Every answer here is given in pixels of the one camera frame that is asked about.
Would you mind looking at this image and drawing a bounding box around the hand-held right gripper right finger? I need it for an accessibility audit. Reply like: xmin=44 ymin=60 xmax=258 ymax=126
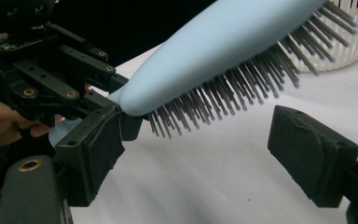
xmin=267 ymin=105 xmax=358 ymax=209

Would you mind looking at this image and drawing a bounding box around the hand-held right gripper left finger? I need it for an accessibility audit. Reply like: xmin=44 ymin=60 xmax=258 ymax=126
xmin=55 ymin=105 xmax=126 ymax=208

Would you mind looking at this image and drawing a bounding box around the light blue hairbrush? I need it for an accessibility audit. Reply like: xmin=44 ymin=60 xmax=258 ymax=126
xmin=48 ymin=0 xmax=358 ymax=147

